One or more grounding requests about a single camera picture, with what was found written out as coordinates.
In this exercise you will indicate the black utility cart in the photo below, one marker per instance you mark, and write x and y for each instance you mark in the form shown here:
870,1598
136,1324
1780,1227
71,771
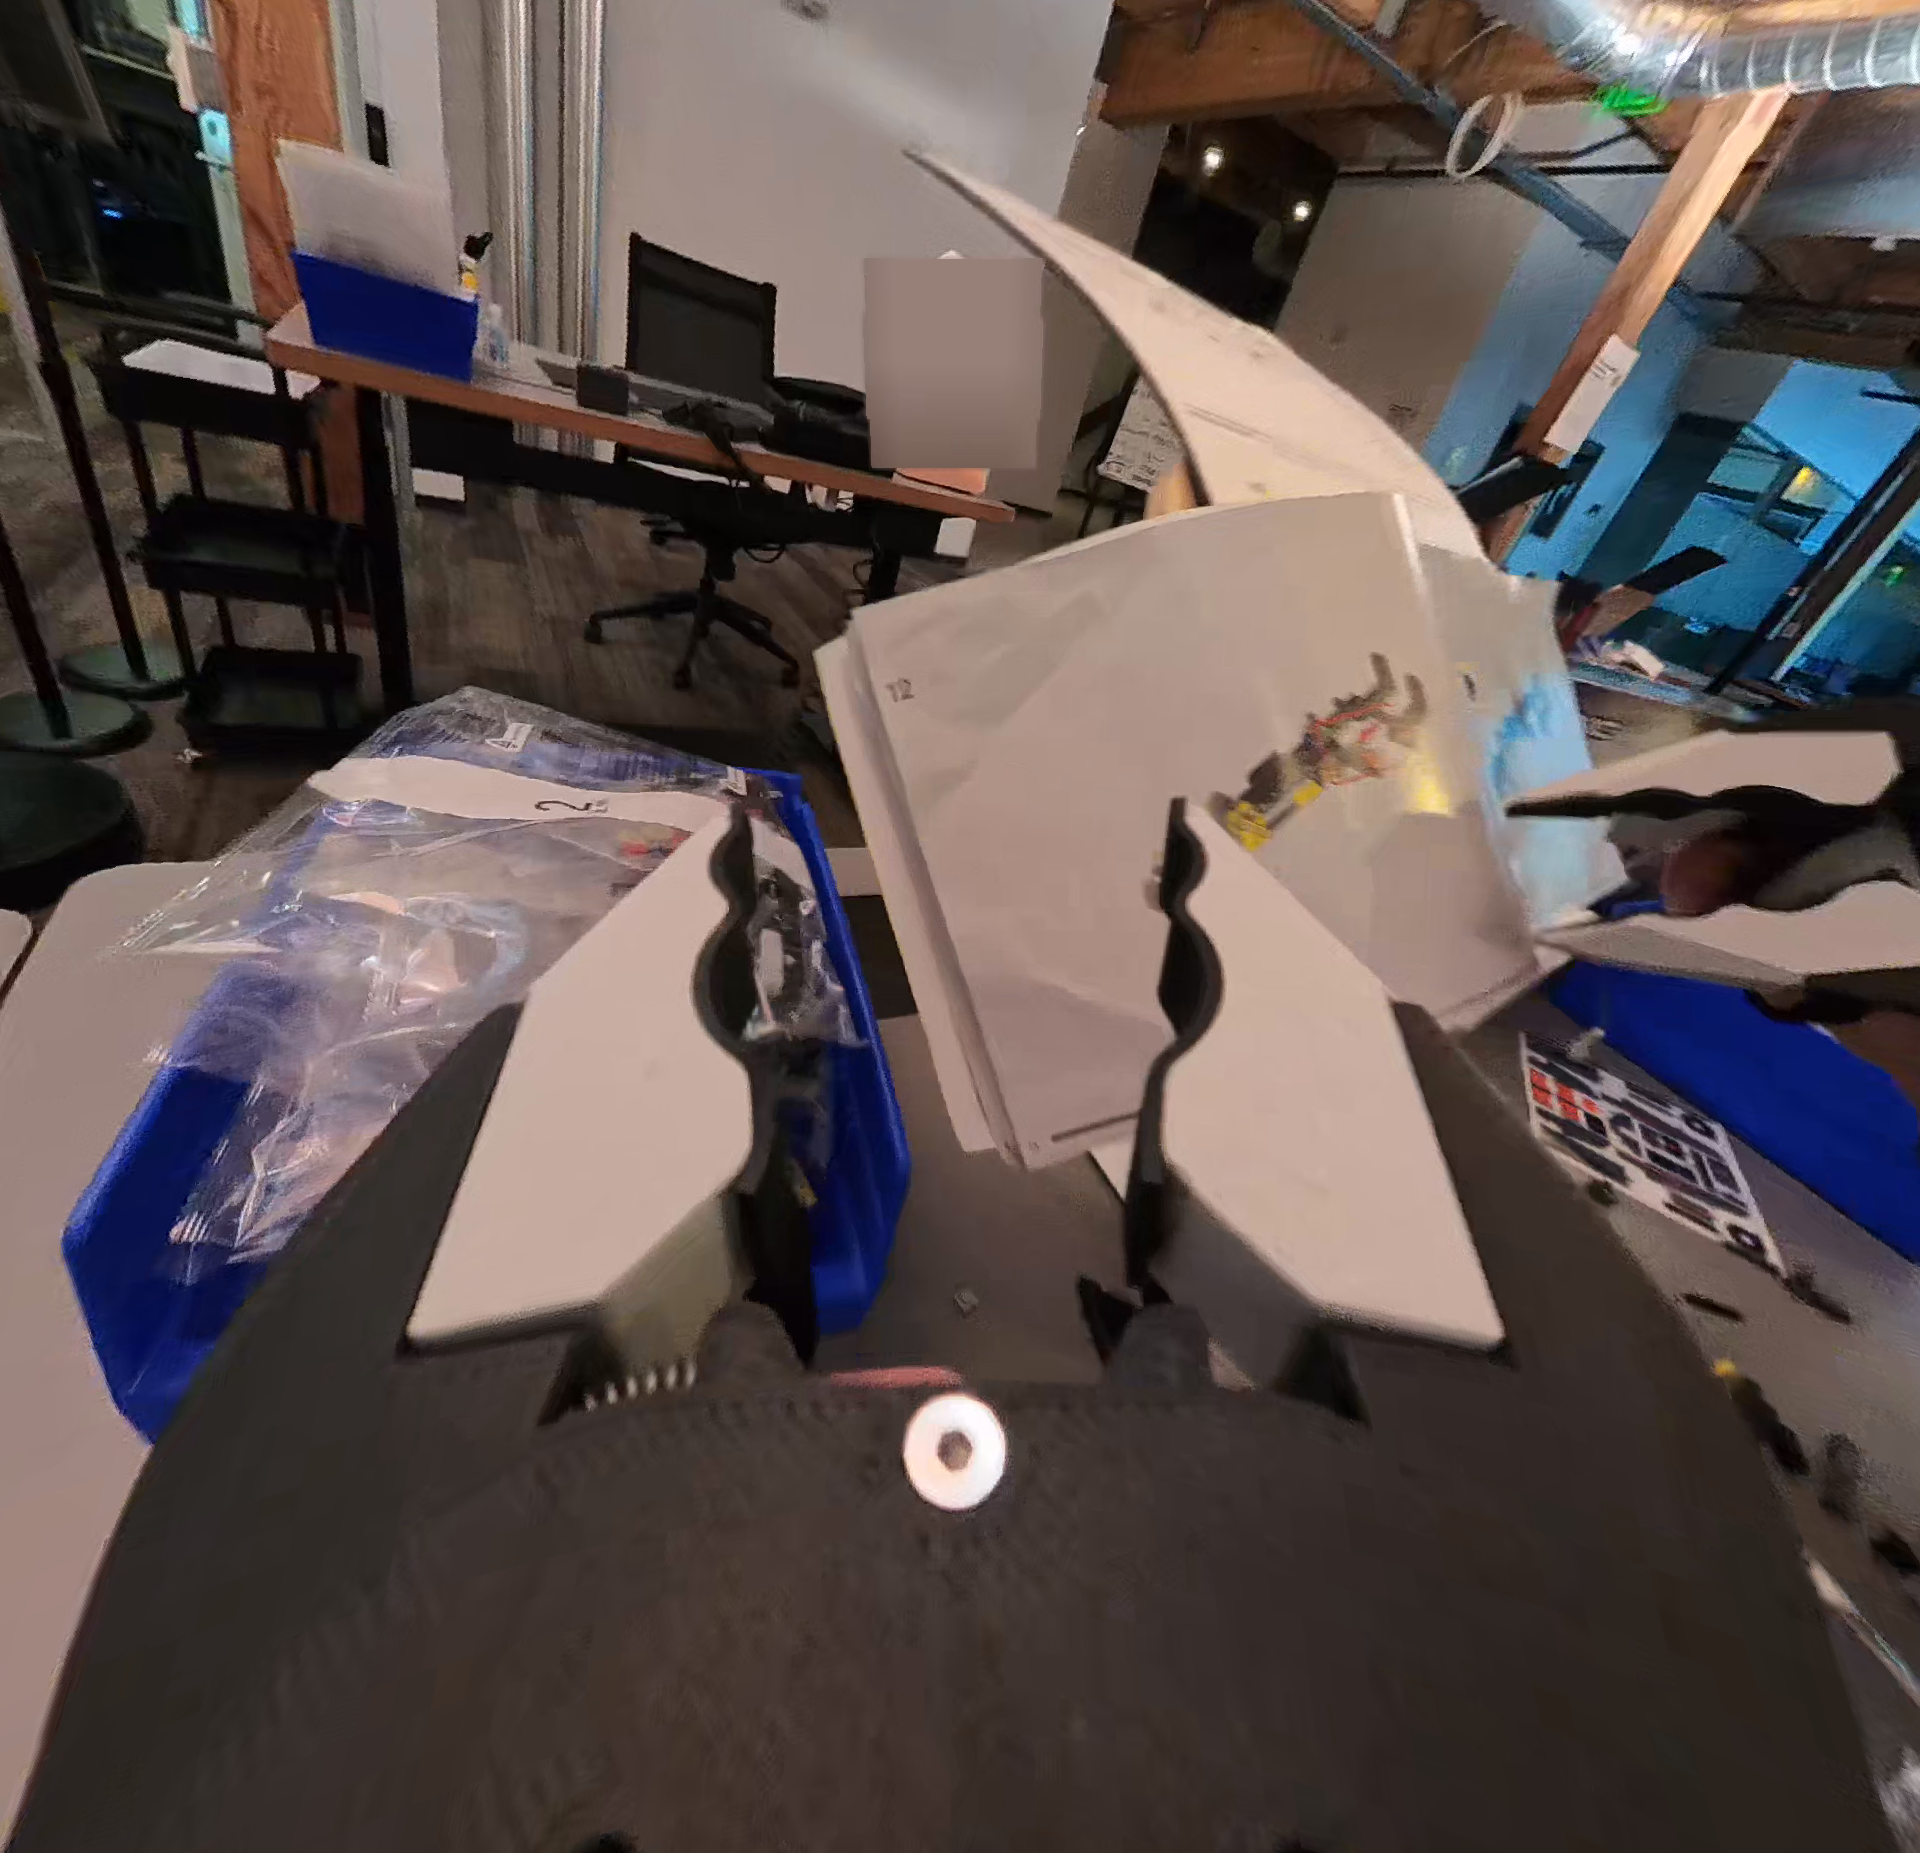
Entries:
255,532

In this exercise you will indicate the silver vertical pipe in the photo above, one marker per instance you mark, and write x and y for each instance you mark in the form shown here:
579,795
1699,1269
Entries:
509,114
581,114

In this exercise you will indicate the wooden office desk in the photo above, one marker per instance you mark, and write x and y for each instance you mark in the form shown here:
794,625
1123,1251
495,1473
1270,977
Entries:
420,377

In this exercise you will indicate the printed instruction sheet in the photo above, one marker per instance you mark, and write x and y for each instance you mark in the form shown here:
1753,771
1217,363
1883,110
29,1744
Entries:
1245,382

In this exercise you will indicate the small blue bin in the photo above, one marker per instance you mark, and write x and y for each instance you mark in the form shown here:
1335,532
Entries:
383,323

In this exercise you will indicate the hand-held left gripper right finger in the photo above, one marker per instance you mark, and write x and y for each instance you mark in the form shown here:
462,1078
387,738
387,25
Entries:
1321,1132

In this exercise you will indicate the white sticker sheet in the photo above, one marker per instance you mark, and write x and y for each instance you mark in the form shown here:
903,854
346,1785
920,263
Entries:
1649,1149

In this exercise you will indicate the silver ventilation duct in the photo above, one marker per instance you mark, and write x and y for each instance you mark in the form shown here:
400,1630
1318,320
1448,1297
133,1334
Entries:
1724,46

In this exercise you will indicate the black office chair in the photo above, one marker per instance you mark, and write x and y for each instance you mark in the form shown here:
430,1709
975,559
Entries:
699,307

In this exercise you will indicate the group of black lego pieces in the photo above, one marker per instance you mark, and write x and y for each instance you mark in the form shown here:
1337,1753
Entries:
1783,1439

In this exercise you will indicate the white notice board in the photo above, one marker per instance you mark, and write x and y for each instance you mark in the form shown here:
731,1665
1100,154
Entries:
1138,444

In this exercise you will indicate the small clear bottle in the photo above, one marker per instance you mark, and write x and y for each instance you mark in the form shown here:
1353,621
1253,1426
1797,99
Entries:
494,341

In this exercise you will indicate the lego instruction booklet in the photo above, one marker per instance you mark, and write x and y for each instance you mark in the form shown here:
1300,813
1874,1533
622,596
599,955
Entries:
1052,833

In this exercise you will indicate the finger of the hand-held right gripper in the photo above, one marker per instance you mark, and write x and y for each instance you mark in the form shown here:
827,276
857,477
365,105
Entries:
1771,763
1800,945

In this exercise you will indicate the white paper sheets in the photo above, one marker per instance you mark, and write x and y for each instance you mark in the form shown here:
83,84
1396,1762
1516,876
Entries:
368,210

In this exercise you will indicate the white paper notice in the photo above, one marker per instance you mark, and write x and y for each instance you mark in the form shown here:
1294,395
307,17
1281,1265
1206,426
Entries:
1598,391

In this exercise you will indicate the clear bags of lego parts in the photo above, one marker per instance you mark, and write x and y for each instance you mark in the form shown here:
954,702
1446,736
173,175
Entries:
376,895

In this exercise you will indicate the blue storage bin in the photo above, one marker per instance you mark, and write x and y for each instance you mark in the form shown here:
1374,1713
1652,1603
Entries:
167,1255
1815,1120

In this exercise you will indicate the black desk equipment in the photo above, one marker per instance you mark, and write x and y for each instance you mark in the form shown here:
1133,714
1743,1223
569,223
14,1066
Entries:
812,421

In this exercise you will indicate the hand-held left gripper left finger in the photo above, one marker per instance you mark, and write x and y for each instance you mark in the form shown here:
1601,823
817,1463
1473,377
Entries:
602,1132

